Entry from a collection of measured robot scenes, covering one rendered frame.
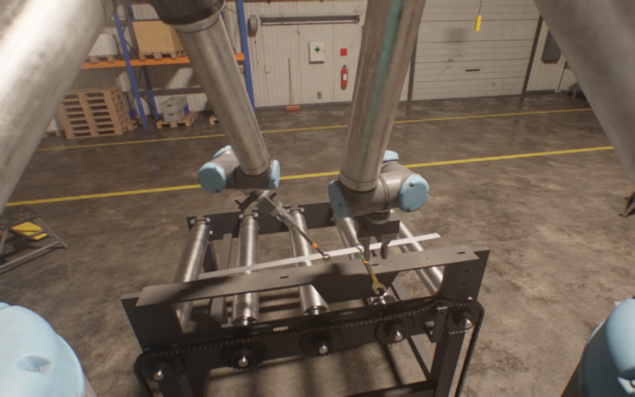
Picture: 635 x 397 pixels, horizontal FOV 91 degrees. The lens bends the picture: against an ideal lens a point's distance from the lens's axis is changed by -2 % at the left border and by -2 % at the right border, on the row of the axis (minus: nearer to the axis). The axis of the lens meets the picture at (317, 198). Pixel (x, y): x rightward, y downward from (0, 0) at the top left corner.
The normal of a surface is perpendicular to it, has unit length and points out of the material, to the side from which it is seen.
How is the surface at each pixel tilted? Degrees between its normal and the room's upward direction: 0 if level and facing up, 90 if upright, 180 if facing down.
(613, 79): 93
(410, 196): 90
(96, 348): 0
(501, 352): 0
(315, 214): 90
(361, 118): 100
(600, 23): 85
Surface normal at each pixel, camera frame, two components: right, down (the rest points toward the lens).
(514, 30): 0.17, 0.44
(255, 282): -0.04, -0.89
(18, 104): 0.96, -0.06
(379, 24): -0.59, 0.53
